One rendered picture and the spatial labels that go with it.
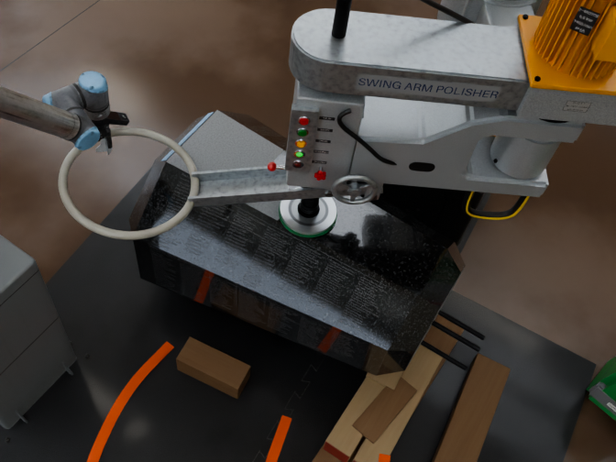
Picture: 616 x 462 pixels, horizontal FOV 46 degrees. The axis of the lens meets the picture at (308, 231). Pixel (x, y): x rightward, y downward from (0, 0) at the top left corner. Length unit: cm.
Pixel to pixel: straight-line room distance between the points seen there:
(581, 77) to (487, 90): 25
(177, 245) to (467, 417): 143
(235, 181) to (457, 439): 145
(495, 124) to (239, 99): 224
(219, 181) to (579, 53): 131
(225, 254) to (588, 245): 206
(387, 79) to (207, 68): 244
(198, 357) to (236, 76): 182
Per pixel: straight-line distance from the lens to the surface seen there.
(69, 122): 240
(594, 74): 214
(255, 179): 263
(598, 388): 349
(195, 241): 282
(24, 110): 226
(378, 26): 212
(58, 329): 306
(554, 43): 210
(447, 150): 229
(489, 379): 337
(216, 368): 315
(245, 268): 276
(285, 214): 267
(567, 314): 379
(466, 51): 211
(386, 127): 226
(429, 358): 319
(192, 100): 419
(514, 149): 236
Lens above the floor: 305
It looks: 56 degrees down
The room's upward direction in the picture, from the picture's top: 10 degrees clockwise
